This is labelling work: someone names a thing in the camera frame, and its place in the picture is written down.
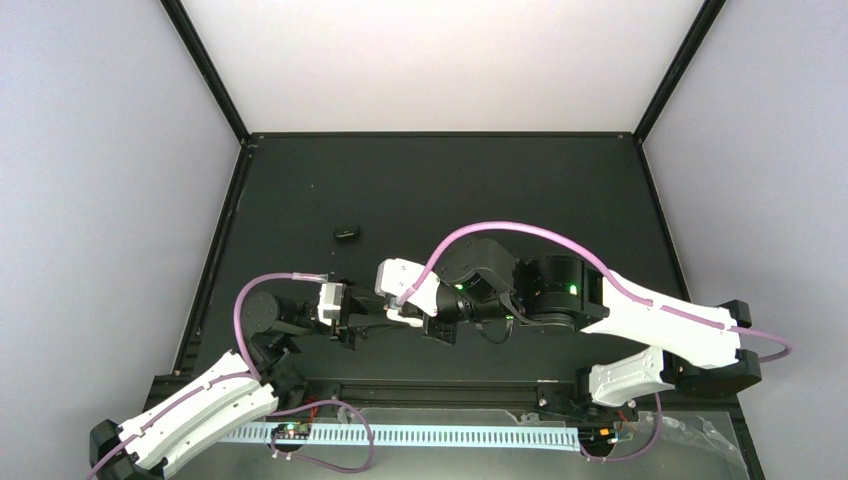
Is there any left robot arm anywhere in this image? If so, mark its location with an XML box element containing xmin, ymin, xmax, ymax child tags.
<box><xmin>87</xmin><ymin>273</ymin><xmax>384</xmax><ymax>479</ymax></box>

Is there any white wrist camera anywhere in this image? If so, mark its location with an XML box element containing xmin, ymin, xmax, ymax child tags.
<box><xmin>316</xmin><ymin>282</ymin><xmax>345</xmax><ymax>327</ymax></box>
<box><xmin>374</xmin><ymin>258</ymin><xmax>441</xmax><ymax>319</ymax></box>

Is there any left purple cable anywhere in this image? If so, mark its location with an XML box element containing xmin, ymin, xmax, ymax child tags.
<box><xmin>84</xmin><ymin>271</ymin><xmax>329</xmax><ymax>480</ymax></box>

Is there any black charging case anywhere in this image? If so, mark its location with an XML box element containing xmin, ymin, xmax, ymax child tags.
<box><xmin>333</xmin><ymin>225</ymin><xmax>361</xmax><ymax>242</ymax></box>

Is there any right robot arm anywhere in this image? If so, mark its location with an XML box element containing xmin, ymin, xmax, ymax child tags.
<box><xmin>410</xmin><ymin>237</ymin><xmax>763</xmax><ymax>419</ymax></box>

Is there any white charging case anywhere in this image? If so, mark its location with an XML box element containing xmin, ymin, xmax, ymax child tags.
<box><xmin>386</xmin><ymin>308</ymin><xmax>423</xmax><ymax>328</ymax></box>

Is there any purple cable loop front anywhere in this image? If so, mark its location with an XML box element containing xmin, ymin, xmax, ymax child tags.
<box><xmin>268</xmin><ymin>399</ymin><xmax>377</xmax><ymax>475</ymax></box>

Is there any right circuit board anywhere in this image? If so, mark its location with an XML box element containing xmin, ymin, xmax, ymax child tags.
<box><xmin>578</xmin><ymin>428</ymin><xmax>634</xmax><ymax>445</ymax></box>

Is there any circuit board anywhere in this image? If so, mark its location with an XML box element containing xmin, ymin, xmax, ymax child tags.
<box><xmin>271</xmin><ymin>422</ymin><xmax>312</xmax><ymax>443</ymax></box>
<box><xmin>578</xmin><ymin>428</ymin><xmax>634</xmax><ymax>445</ymax></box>

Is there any left circuit board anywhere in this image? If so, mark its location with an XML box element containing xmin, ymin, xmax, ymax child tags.
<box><xmin>271</xmin><ymin>422</ymin><xmax>312</xmax><ymax>443</ymax></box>

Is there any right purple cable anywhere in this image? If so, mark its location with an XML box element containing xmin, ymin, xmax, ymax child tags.
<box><xmin>390</xmin><ymin>221</ymin><xmax>795</xmax><ymax>364</ymax></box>

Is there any light blue cable duct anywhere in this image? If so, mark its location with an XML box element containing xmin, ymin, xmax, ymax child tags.
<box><xmin>222</xmin><ymin>422</ymin><xmax>581</xmax><ymax>452</ymax></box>

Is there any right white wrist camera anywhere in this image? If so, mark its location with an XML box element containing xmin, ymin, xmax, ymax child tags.
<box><xmin>374</xmin><ymin>258</ymin><xmax>441</xmax><ymax>319</ymax></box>

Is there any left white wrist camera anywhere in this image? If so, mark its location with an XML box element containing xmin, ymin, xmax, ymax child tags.
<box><xmin>316</xmin><ymin>282</ymin><xmax>345</xmax><ymax>327</ymax></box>

